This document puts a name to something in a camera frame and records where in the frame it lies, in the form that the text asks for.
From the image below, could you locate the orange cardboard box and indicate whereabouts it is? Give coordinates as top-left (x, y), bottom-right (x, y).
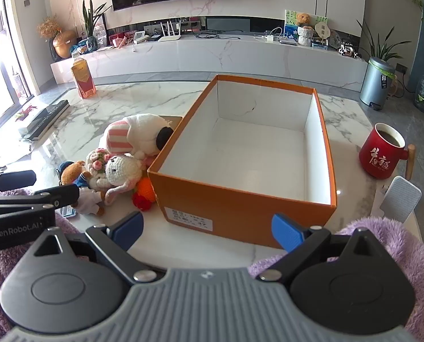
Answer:
top-left (147, 75), bottom-right (338, 250)

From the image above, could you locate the long leaf potted plant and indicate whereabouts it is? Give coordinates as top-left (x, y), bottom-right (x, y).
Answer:
top-left (356, 19), bottom-right (405, 65)

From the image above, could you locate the black white cow toy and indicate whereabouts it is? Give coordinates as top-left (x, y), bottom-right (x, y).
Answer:
top-left (338, 43), bottom-right (361, 58)

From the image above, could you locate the white router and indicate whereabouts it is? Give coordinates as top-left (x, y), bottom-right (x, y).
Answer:
top-left (158, 21), bottom-right (184, 43)

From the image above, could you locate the red mug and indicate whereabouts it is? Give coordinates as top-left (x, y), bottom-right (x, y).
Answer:
top-left (359, 123), bottom-right (416, 181)

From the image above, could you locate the cream crochet bunny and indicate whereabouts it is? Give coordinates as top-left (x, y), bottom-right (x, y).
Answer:
top-left (86, 148), bottom-right (145, 205)

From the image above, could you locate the dried flower bunch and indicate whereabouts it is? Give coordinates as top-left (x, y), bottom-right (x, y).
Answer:
top-left (37, 16), bottom-right (62, 38)

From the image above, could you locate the blue snack bag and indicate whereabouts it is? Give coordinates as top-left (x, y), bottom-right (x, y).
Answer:
top-left (71, 40), bottom-right (91, 56)

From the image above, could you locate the red flower plant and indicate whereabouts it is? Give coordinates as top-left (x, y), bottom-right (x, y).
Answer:
top-left (14, 105), bottom-right (38, 122)

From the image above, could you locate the snake plant in blue pot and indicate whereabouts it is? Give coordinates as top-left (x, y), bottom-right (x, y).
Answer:
top-left (81, 0), bottom-right (112, 52)

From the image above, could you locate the round wooden fan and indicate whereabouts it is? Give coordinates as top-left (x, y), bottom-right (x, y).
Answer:
top-left (315, 21), bottom-right (332, 40)

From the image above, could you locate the gold round vase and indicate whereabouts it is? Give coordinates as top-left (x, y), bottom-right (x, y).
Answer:
top-left (51, 30), bottom-right (78, 60)

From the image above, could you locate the white plush dog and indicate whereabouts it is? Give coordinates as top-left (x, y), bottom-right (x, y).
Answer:
top-left (103, 113), bottom-right (175, 159)

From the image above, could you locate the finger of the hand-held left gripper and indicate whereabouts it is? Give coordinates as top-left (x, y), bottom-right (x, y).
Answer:
top-left (0, 170), bottom-right (37, 193)
top-left (0, 184), bottom-right (80, 223)

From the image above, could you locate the brown teddy bear doll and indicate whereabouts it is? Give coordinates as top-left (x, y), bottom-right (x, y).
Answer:
top-left (58, 160), bottom-right (106, 217)

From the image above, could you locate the white grey chair back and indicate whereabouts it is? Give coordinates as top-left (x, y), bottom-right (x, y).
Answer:
top-left (372, 176), bottom-right (422, 223)

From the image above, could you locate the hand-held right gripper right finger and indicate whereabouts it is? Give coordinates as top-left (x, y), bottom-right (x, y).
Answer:
top-left (255, 214), bottom-right (380, 283)

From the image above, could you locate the red gold gift box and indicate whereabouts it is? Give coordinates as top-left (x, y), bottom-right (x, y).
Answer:
top-left (71, 56), bottom-right (97, 99)

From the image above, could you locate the pink box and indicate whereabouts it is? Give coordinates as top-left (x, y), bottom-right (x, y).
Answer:
top-left (108, 32), bottom-right (134, 48)

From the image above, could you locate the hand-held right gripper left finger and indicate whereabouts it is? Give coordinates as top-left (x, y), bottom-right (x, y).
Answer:
top-left (32, 211), bottom-right (166, 286)

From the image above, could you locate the silver pedal trash can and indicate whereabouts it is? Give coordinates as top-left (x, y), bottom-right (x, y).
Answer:
top-left (360, 56), bottom-right (396, 111)

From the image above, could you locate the white marble tv cabinet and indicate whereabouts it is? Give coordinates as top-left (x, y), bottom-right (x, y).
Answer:
top-left (51, 33), bottom-right (369, 91)

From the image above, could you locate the purple fleece robe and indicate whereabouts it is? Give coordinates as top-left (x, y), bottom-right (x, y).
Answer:
top-left (0, 189), bottom-right (424, 342)

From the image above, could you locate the black cable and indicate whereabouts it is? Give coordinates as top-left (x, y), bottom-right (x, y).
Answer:
top-left (192, 28), bottom-right (242, 40)

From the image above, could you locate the black keyboard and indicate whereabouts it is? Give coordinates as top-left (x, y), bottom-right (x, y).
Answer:
top-left (22, 100), bottom-right (70, 139)

